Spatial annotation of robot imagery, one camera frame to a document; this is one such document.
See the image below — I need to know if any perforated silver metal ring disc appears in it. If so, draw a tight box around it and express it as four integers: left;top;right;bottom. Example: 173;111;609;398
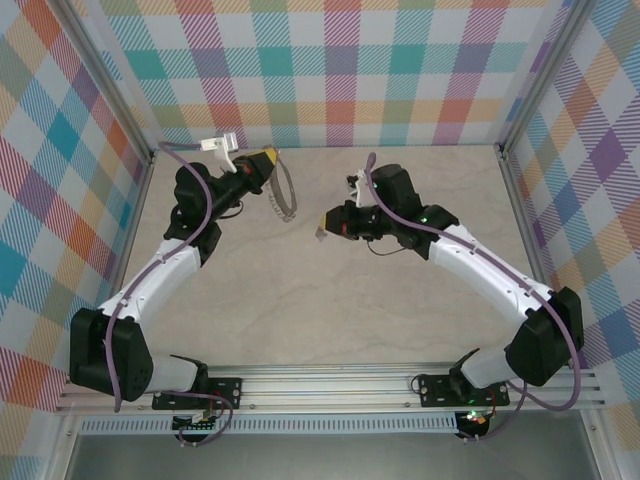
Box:
267;153;299;224

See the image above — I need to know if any aluminium table side rail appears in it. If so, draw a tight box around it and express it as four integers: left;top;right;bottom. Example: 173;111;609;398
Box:
88;149;157;321
497;143;556;301

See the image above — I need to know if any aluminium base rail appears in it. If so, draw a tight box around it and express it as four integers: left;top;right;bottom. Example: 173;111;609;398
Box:
54;363;609;414

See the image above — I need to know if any aluminium frame post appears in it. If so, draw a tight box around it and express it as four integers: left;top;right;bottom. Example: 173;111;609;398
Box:
497;0;595;157
59;0;157;169

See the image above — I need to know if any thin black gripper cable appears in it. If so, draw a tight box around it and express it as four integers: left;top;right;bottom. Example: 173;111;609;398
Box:
366;238;407;257
218;198;247;220

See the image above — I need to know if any aluminium frame leg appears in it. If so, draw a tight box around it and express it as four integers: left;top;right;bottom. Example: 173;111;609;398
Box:
579;409;629;480
47;412;84;480

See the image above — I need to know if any grey metal shelf sheet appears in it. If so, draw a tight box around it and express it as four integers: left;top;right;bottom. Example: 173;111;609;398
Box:
62;430;604;480

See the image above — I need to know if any small black controller board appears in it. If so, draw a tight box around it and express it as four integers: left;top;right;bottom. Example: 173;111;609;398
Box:
455;408;496;440
171;409;221;434

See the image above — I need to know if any white slotted cable duct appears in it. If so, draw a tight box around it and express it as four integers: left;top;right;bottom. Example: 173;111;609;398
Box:
78;412;460;436

